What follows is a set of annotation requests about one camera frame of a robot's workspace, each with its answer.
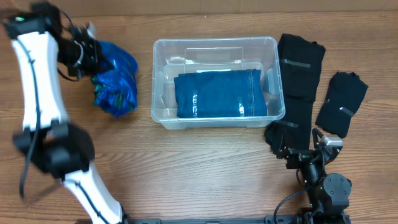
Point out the blue sparkly cloth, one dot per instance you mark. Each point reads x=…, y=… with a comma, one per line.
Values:
x=116, y=89

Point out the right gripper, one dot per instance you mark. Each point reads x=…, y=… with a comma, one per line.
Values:
x=300, y=155

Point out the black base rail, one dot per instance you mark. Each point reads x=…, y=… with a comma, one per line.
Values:
x=269, y=219

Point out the small black folded cloth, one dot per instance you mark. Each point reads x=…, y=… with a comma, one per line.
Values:
x=346, y=91

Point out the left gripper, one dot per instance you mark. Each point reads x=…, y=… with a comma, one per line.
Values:
x=90, y=53

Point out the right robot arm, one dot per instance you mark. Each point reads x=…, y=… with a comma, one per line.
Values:
x=328, y=194

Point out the blue jeans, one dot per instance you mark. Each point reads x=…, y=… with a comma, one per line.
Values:
x=235, y=93

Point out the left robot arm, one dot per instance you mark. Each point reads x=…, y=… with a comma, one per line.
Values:
x=49, y=140

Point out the clear plastic storage bin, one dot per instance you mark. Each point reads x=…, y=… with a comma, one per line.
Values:
x=172, y=57

